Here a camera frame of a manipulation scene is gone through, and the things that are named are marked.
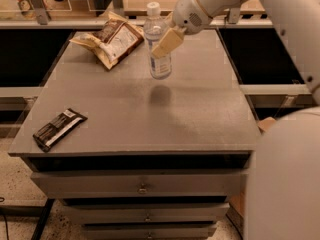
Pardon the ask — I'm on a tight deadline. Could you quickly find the wooden shelf with metal frame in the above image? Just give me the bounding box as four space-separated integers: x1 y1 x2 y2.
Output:
0 0 274 30

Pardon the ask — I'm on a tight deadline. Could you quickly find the brown chip bag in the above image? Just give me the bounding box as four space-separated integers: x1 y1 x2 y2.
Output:
70 12 144 70

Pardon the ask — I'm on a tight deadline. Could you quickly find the grey drawer cabinet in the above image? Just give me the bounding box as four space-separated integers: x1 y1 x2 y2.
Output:
9 30 260 240

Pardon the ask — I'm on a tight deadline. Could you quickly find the black snack bar wrapper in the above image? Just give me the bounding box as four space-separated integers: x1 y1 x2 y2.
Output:
33 108 87 152

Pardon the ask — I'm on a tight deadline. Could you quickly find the cardboard box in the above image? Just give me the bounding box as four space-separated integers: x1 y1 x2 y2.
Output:
226 153 256 238

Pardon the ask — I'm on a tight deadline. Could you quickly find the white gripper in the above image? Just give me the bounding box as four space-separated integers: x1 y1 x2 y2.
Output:
151 0 212 59

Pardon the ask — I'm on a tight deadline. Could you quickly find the blue plastic water bottle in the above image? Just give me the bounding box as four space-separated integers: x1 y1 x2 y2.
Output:
143 2 172 80

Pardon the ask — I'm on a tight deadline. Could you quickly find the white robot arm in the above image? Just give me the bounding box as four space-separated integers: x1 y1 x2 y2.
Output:
152 0 320 240

